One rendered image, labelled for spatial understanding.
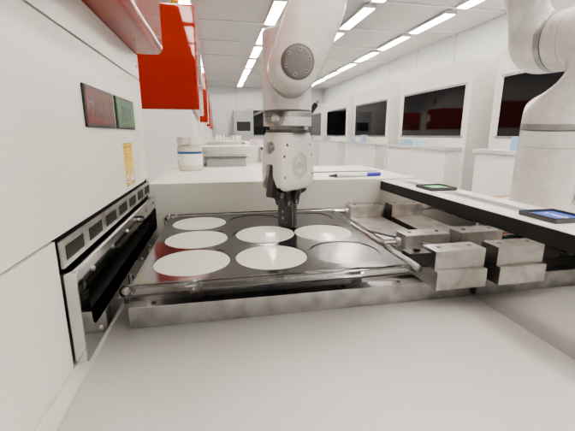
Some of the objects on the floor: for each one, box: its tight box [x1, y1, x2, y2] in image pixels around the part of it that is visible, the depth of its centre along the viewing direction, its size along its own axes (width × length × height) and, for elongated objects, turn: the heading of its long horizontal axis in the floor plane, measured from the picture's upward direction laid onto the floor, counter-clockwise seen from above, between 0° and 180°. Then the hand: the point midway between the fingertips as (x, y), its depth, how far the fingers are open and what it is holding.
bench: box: [386, 58, 499, 192], centre depth 553 cm, size 108×180×200 cm, turn 11°
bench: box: [318, 96, 354, 166], centre depth 973 cm, size 108×180×200 cm, turn 11°
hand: (287, 215), depth 65 cm, fingers closed
